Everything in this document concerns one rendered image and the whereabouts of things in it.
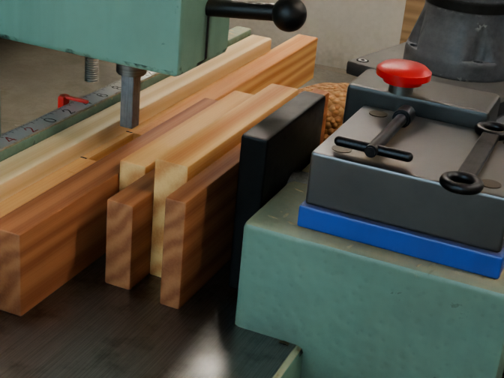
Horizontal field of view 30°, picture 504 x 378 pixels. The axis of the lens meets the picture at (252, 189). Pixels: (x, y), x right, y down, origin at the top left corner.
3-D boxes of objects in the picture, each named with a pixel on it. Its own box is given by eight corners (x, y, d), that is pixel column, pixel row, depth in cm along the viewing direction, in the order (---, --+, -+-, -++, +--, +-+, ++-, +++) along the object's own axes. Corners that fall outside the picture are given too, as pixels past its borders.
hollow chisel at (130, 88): (131, 129, 59) (134, 52, 57) (119, 126, 60) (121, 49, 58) (139, 125, 60) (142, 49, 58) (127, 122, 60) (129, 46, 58)
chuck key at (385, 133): (409, 171, 44) (412, 151, 43) (329, 152, 45) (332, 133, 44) (442, 129, 49) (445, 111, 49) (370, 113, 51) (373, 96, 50)
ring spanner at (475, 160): (478, 201, 41) (480, 190, 41) (433, 190, 42) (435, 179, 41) (514, 133, 50) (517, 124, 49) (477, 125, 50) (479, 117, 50)
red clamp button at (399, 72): (422, 94, 50) (425, 75, 49) (368, 82, 51) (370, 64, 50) (435, 80, 52) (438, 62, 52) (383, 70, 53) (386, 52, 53)
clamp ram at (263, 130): (356, 327, 49) (382, 167, 45) (226, 288, 51) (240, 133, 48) (402, 256, 56) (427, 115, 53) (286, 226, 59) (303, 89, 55)
